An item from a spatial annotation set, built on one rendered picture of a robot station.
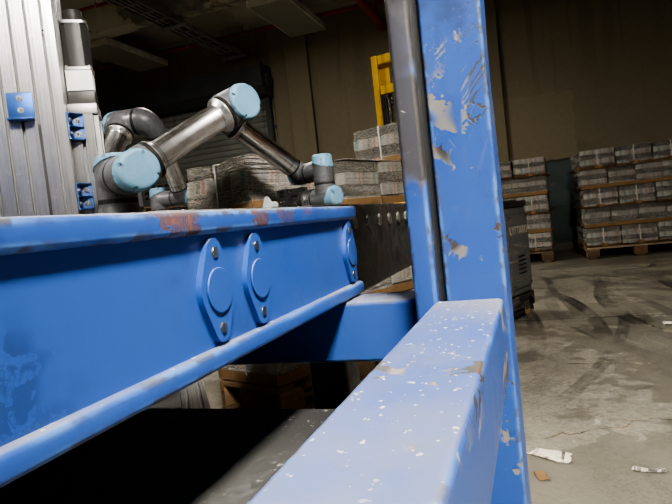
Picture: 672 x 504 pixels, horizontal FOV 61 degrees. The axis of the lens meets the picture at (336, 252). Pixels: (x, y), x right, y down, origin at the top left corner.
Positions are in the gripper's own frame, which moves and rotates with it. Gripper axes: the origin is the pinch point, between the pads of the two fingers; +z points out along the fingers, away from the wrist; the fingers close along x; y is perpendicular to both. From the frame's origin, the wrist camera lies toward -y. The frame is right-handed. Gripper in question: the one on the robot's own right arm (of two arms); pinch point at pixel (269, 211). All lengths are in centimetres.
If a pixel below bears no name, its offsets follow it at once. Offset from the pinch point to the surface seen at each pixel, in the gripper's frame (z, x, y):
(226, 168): 14.7, 6.5, 18.9
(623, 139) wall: 27, -740, 66
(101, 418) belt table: -140, 149, -14
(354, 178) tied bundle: 3, -62, 13
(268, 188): 3.4, -4.4, 9.3
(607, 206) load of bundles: 13, -565, -22
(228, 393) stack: 38, 0, -77
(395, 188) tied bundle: 2, -96, 7
